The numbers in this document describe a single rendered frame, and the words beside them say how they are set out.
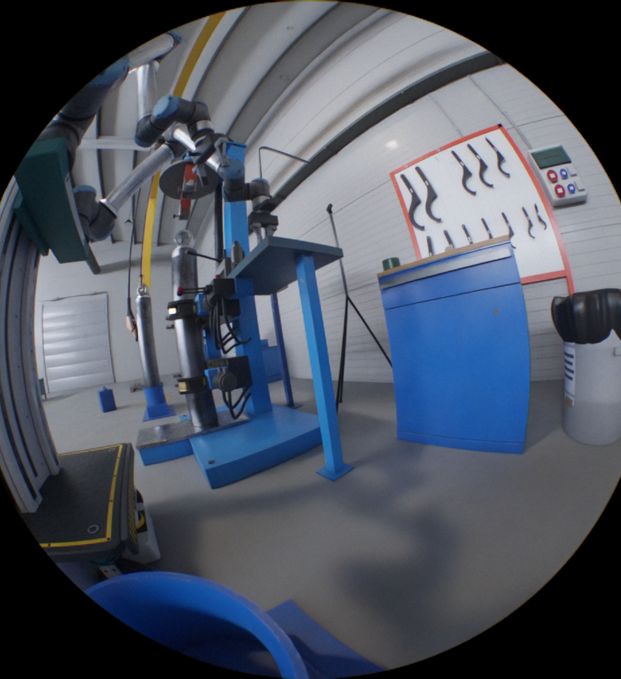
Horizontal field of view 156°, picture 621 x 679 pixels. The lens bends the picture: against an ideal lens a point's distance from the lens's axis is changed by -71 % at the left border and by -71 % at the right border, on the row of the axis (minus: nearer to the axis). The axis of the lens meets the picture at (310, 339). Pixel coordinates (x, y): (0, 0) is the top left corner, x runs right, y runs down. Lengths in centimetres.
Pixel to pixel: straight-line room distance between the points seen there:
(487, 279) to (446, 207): 150
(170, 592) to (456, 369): 115
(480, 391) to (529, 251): 146
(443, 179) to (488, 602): 277
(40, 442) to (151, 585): 71
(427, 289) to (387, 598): 116
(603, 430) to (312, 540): 128
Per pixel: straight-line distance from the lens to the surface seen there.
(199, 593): 37
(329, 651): 65
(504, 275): 105
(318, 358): 93
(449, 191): 252
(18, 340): 100
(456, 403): 115
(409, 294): 116
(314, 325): 93
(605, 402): 126
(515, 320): 104
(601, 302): 115
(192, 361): 165
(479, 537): 83
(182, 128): 133
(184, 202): 238
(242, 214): 214
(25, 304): 101
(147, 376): 297
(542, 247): 228
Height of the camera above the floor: 64
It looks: level
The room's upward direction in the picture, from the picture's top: 9 degrees counter-clockwise
